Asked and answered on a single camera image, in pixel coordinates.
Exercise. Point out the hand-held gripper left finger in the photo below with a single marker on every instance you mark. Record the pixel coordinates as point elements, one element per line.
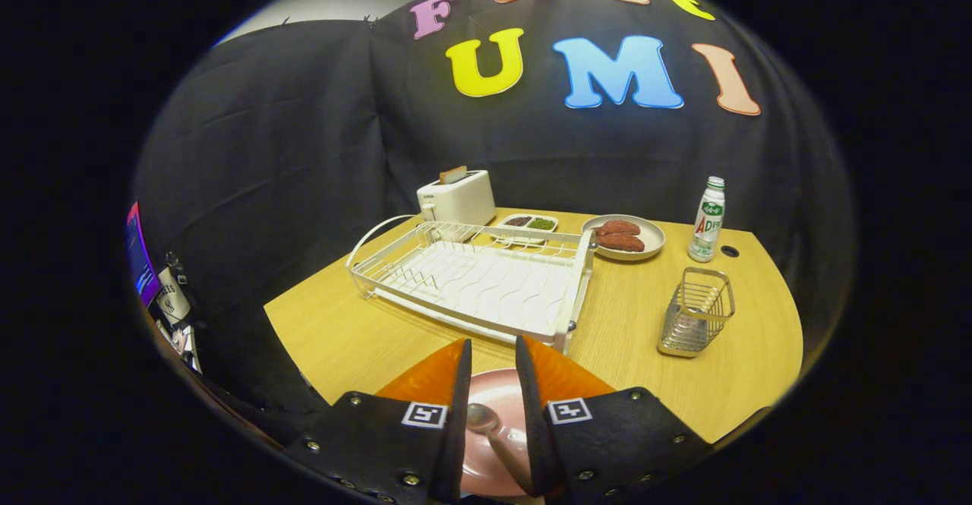
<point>459,414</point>

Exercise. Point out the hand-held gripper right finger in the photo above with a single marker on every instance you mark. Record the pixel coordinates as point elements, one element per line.
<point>531,414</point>

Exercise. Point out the pink plate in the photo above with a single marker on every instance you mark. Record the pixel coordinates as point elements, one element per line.
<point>497,387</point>

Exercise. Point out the white two-compartment condiment dish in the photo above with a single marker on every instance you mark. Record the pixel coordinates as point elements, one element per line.
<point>528,224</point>

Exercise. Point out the beige round plate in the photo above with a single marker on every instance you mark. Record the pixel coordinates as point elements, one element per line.
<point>653,238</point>

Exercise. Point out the reddish brown sausage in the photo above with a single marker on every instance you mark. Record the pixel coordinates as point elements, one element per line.
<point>619,228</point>
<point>621,242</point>

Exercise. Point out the white toaster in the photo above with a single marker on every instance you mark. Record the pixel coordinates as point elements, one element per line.
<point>463,201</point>

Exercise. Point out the toasted bread slice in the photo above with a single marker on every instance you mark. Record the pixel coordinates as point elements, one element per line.
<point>453,175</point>

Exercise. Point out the white green-label drink bottle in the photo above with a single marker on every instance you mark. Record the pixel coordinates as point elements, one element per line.
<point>708,220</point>

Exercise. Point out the white printed cup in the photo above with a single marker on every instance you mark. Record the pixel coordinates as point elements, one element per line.
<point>175,300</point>

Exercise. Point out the black backdrop cloth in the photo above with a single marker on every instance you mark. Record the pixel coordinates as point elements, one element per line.
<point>304,148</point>

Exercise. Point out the purple lit screen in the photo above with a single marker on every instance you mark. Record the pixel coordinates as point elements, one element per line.
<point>141,258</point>

